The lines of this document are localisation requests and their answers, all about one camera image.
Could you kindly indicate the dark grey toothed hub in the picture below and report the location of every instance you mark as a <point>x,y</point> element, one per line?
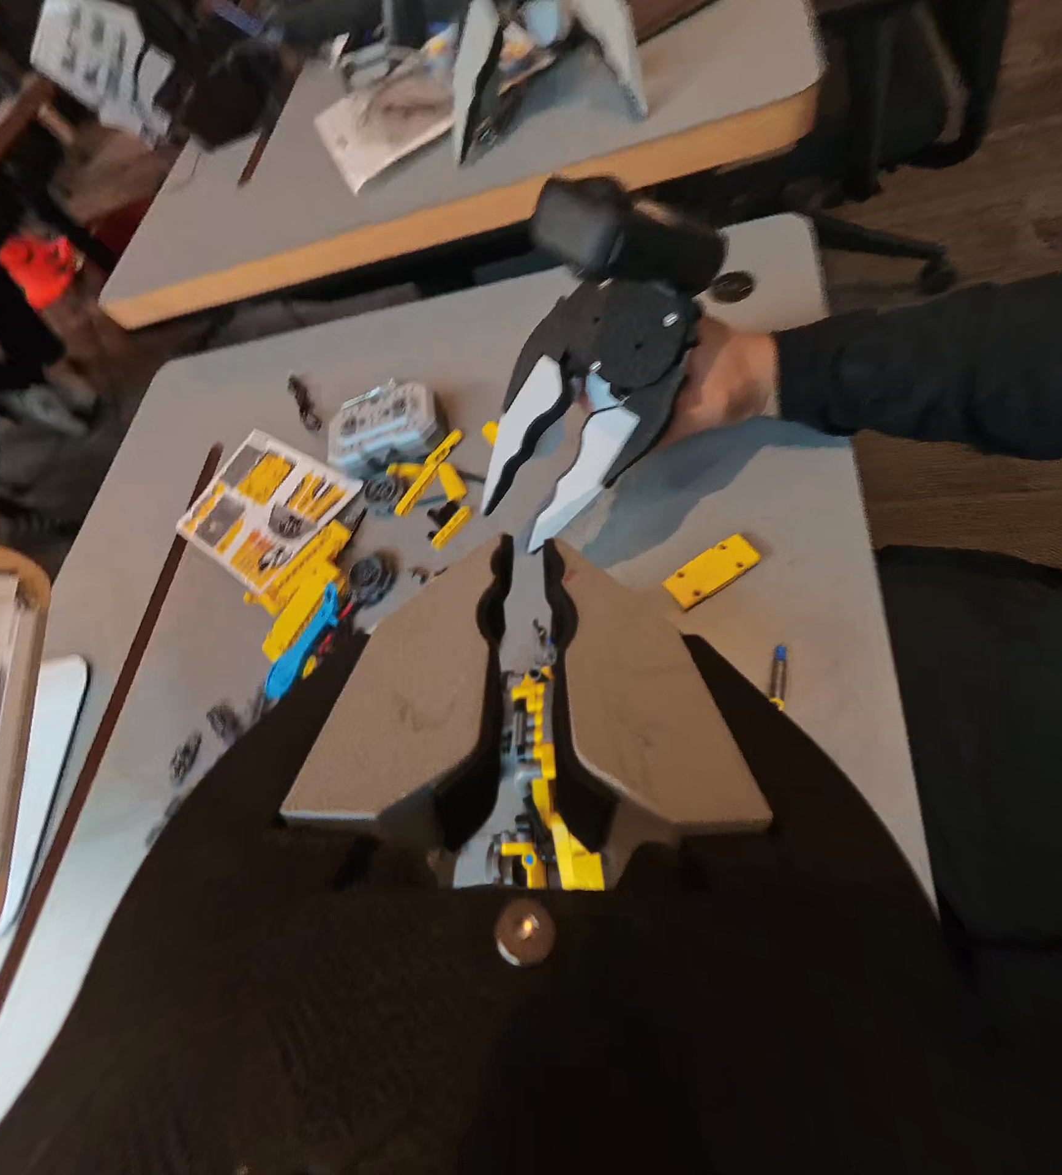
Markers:
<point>371,577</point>

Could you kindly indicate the white stand base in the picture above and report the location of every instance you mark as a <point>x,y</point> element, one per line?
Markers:
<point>57,734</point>

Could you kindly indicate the red plastic object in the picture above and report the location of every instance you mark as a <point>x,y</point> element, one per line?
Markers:
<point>40,265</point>

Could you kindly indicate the grey battery box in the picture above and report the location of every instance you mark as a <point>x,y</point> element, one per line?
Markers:
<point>383,427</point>

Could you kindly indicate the pile of mixed small bricks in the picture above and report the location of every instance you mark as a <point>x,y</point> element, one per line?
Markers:
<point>223,722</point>

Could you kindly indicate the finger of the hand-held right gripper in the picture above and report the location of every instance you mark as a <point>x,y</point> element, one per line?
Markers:
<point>590,458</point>
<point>521,430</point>

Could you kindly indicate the yellow grey brick vehicle model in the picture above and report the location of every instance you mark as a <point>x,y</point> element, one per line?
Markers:
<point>540,770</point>

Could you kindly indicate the person's right hand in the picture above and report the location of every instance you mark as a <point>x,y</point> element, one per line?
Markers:
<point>733,375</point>

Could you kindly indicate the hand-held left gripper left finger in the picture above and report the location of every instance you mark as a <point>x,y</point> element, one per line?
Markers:
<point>402,706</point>

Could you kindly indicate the long yellow curved panel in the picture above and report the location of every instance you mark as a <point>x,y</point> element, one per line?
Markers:
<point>287,629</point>

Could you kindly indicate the white printed box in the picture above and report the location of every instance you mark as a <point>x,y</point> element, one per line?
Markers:
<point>99,55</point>

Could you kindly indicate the round black desk grommet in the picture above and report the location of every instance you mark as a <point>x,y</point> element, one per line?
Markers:
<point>733,287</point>

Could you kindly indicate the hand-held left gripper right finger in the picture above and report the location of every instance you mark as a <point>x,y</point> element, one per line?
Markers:
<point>659,725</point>

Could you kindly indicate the light grey wheel hub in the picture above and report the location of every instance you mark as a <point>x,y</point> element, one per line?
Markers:
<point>383,493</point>

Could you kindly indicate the blue brick separator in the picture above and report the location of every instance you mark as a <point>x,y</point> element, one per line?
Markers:
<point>300,656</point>

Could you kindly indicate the person's black clothing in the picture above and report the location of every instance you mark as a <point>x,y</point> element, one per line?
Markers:
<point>999,734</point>

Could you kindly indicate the person's right forearm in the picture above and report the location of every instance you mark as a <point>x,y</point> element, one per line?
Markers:
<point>954,367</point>

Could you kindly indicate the long yellow beam assembly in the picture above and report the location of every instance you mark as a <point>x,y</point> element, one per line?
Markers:
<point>311,560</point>

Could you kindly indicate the yellow sticker sheet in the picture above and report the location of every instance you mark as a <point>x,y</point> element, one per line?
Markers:
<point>256,494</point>

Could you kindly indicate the open paper booklet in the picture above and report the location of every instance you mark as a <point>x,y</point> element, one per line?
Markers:
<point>375,138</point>

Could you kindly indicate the long yellow holed beam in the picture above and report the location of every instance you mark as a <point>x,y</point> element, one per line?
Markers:
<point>425,470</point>

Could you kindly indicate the black office chair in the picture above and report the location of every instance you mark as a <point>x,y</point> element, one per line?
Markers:
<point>899,91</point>

